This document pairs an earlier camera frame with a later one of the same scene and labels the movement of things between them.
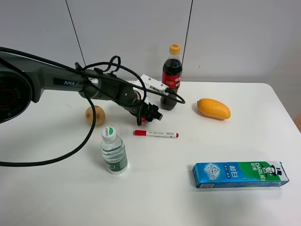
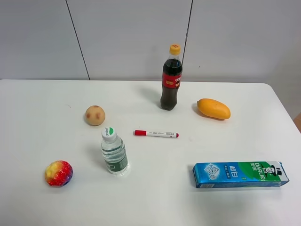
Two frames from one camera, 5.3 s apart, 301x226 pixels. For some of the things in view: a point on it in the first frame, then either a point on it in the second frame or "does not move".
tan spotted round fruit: (99, 113) does not move
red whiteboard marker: (137, 132) does not move
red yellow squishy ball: (144, 119) → (59, 173)
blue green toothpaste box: (240, 173) does not move
